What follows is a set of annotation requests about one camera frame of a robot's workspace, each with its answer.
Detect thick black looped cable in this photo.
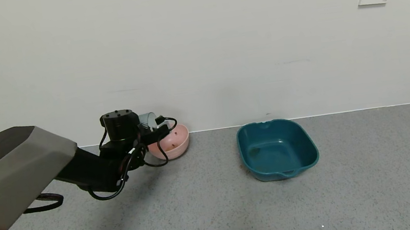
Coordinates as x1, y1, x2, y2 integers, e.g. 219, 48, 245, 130
23, 191, 65, 214

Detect pink bowl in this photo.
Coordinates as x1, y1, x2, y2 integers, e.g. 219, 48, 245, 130
145, 122, 193, 162

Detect clear blue handled cup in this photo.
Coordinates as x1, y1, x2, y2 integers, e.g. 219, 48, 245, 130
138, 111, 160, 133

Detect teal plastic basin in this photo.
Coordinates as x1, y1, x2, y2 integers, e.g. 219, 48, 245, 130
235, 115, 322, 185

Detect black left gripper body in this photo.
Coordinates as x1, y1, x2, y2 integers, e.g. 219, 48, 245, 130
139, 124, 171, 147

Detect thin black camera cable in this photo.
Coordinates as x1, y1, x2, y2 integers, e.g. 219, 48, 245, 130
139, 113, 183, 169

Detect brown food pellets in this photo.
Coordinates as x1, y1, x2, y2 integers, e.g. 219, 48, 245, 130
168, 129, 183, 149

